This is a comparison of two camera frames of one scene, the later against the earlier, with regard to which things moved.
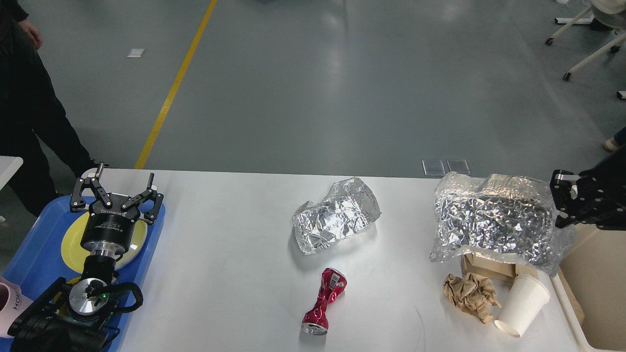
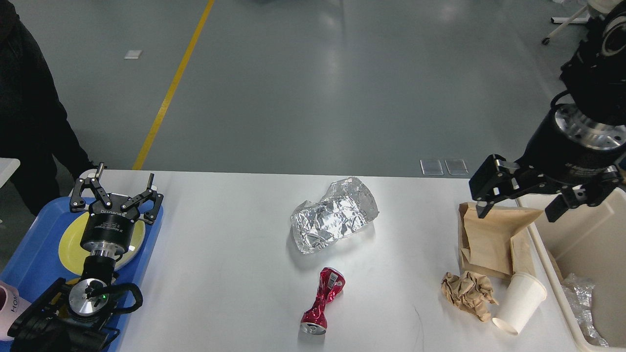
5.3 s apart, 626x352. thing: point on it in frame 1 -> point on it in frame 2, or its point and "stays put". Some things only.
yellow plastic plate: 73,253 stays put
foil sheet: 511,215 -> 578,291
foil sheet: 349,206 stays put
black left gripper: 109,231 stays put
